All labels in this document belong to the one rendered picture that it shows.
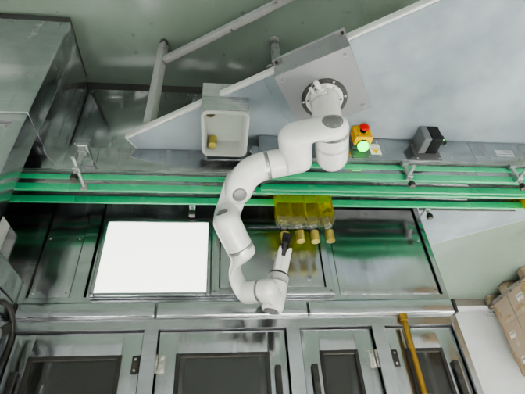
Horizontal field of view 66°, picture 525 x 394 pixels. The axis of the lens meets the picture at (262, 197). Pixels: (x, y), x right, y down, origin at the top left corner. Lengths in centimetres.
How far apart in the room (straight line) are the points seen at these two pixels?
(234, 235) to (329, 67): 61
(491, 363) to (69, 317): 466
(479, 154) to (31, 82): 184
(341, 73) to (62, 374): 133
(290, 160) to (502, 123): 107
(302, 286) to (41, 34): 159
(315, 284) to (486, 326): 417
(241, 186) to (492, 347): 469
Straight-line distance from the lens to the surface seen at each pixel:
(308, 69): 137
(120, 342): 157
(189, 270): 160
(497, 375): 544
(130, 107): 230
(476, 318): 562
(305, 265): 165
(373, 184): 173
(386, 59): 155
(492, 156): 196
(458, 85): 173
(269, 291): 130
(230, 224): 121
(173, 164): 168
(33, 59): 204
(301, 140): 112
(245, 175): 115
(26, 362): 163
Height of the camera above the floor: 198
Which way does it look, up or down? 39 degrees down
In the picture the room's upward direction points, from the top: 176 degrees clockwise
